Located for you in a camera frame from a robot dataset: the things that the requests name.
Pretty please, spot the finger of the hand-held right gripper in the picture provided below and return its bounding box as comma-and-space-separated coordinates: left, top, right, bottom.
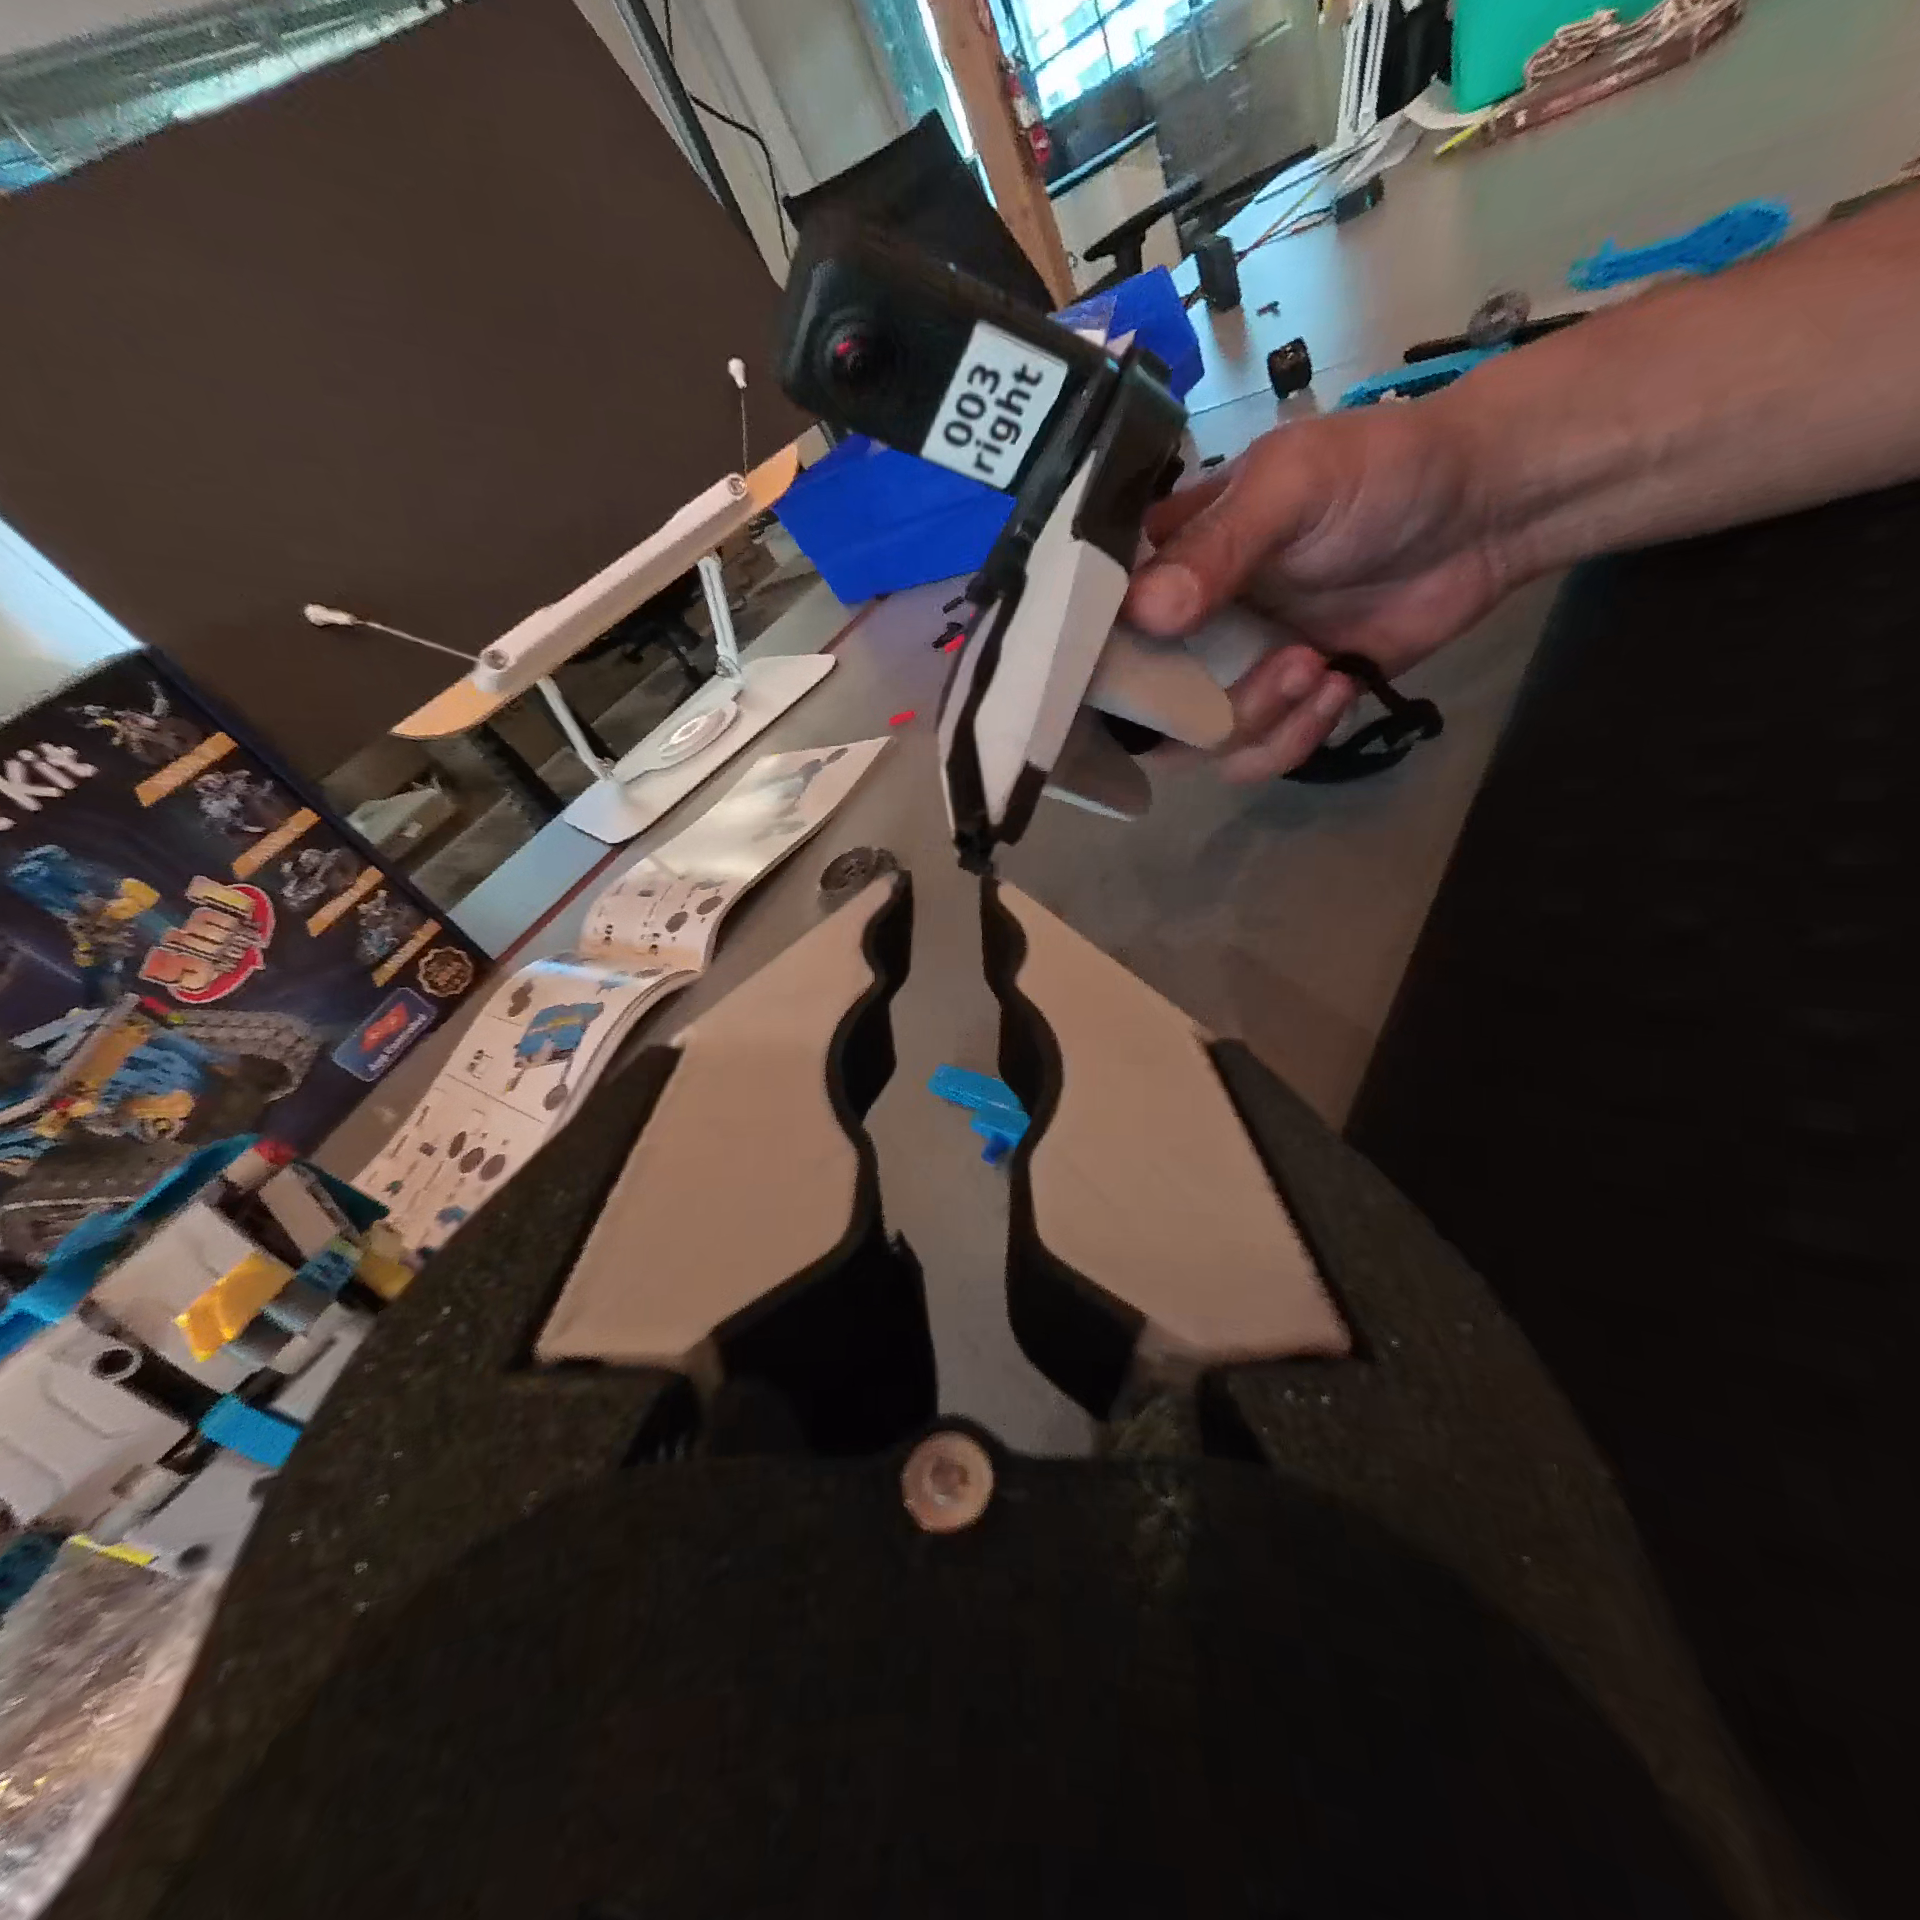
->
963, 477, 1138, 871
935, 570, 1009, 850

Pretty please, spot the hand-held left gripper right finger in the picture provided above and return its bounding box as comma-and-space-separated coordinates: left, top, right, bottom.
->
981, 878, 1356, 1429

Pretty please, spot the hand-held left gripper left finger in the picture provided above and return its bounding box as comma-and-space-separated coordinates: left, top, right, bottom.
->
534, 871, 944, 1454

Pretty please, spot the blue toy brick beam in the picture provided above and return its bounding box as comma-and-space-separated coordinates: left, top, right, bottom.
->
925, 1062, 1034, 1164

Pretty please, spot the person's right forearm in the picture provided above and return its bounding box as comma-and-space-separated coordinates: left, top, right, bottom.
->
1439, 187, 1920, 590

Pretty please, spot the grey desk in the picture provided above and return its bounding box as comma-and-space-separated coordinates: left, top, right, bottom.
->
193, 0, 1920, 1503

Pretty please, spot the person's right hand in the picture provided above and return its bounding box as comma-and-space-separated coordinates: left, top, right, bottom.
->
1122, 392, 1520, 788

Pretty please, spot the blue storage bin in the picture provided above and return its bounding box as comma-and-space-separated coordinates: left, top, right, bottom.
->
771, 267, 1205, 607

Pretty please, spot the open instruction booklet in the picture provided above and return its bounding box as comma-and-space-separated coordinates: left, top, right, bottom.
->
352, 734, 894, 1255

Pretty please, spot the black office chair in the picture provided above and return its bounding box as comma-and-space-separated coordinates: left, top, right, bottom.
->
1079, 177, 1205, 288

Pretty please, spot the white laptop stand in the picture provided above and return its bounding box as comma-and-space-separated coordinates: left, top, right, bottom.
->
299, 357, 840, 846

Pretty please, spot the pile of toy brick pieces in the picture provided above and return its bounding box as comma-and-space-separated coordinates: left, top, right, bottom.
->
1333, 293, 1592, 415

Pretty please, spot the dark divider panel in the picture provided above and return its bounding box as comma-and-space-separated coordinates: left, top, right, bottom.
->
0, 0, 820, 783

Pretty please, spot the blue grey toy brick robot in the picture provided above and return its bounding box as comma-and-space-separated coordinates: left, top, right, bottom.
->
0, 1133, 413, 1593

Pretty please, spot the toy robot kit box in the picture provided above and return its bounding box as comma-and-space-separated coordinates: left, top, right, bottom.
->
0, 648, 493, 1218

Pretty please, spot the green plastic board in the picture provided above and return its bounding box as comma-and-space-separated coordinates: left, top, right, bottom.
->
1452, 0, 1595, 115

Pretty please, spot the blue toy track pile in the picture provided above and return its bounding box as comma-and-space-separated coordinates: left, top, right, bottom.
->
1565, 198, 1793, 298

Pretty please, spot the cardboard pieces pile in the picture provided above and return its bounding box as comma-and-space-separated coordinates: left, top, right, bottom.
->
1522, 0, 1749, 96

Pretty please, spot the crumpled bubble wrap bag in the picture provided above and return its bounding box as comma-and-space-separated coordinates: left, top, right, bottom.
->
0, 1561, 228, 1920

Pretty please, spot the wooden post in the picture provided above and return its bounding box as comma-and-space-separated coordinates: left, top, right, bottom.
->
929, 0, 1081, 312

